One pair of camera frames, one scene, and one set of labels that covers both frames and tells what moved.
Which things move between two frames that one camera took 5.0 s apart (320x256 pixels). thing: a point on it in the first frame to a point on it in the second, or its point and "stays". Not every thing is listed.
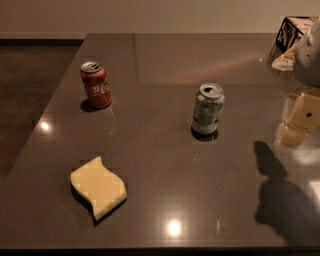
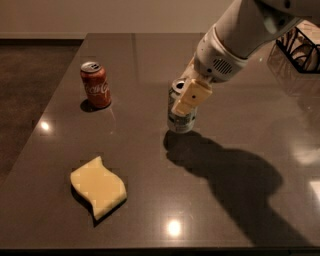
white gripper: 308,61 to 213,61
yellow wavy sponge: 103,188 stays
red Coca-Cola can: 97,86 stays
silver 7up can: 208,107 to 179,123
